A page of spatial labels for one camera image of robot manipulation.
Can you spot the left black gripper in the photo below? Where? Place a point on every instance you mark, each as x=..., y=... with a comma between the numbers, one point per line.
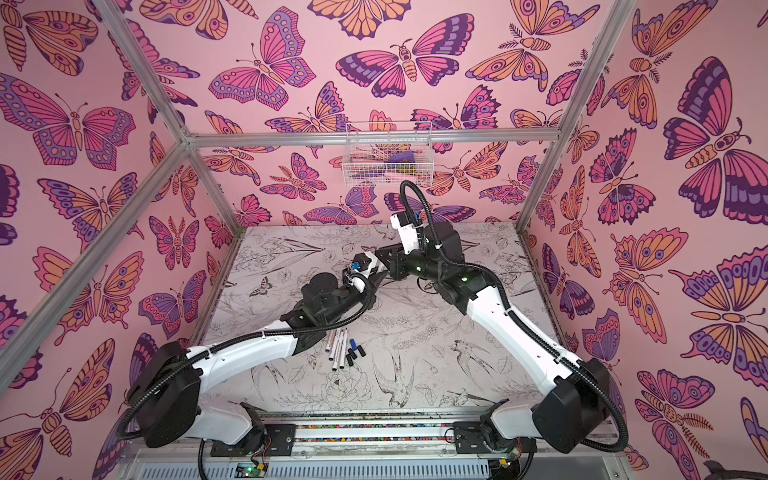
x=364, y=298

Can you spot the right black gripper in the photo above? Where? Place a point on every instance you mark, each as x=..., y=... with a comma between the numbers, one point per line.
x=405, y=260

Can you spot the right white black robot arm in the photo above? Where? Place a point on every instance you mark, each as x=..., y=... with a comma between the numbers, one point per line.
x=575, y=408

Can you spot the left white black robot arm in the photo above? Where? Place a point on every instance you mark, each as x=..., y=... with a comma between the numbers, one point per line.
x=165, y=402

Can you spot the white pen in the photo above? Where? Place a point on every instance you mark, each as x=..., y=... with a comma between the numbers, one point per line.
x=331, y=341
x=338, y=349
x=343, y=351

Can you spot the green circuit board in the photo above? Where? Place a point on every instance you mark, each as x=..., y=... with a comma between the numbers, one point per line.
x=251, y=471

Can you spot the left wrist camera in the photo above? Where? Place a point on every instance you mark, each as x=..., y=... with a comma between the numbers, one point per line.
x=365, y=264

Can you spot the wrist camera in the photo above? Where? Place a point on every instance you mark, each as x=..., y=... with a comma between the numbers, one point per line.
x=365, y=264
x=411, y=233

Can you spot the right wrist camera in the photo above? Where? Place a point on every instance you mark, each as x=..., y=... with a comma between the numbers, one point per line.
x=411, y=233

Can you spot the white wire basket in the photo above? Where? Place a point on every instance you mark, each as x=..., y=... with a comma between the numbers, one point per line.
x=388, y=152

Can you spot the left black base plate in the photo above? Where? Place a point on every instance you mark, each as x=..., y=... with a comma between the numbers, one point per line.
x=271, y=439

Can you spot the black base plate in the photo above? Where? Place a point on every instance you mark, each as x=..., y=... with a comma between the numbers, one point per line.
x=271, y=439
x=475, y=437

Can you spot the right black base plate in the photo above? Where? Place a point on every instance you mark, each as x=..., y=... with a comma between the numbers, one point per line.
x=475, y=437

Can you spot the white slotted cable duct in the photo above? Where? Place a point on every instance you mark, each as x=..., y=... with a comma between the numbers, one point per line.
x=364, y=469

